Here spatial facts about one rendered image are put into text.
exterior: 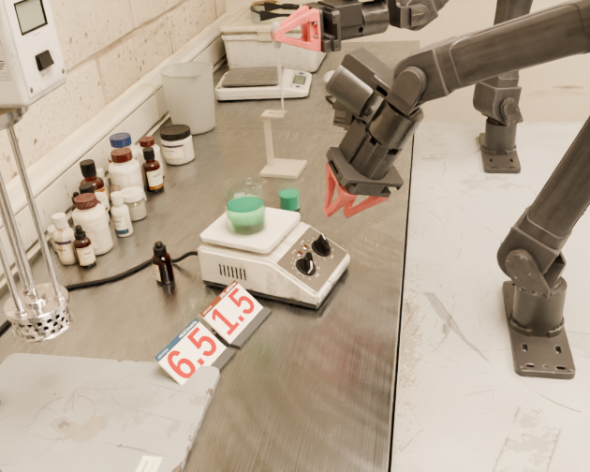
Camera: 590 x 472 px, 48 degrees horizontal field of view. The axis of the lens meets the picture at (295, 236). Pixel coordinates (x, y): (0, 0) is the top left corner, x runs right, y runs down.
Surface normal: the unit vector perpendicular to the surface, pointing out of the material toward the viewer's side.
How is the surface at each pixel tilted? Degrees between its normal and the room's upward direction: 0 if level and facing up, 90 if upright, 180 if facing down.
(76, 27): 90
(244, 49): 93
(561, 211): 85
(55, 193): 90
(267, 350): 0
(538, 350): 0
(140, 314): 0
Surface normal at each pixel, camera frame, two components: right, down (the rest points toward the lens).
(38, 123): 0.98, 0.03
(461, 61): -0.40, 0.36
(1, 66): -0.18, 0.49
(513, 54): -0.54, 0.48
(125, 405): -0.07, -0.87
